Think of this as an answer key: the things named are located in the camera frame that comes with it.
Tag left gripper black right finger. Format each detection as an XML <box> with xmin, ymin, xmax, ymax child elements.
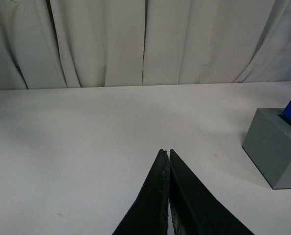
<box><xmin>169</xmin><ymin>149</ymin><xmax>253</xmax><ymax>235</ymax></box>

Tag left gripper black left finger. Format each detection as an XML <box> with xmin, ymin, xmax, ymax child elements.
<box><xmin>113</xmin><ymin>149</ymin><xmax>170</xmax><ymax>235</ymax></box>

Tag gray base block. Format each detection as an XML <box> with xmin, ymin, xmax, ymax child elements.
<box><xmin>242</xmin><ymin>108</ymin><xmax>291</xmax><ymax>189</ymax></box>

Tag gray curtain backdrop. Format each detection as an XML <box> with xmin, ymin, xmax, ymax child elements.
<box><xmin>0</xmin><ymin>0</ymin><xmax>291</xmax><ymax>90</ymax></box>

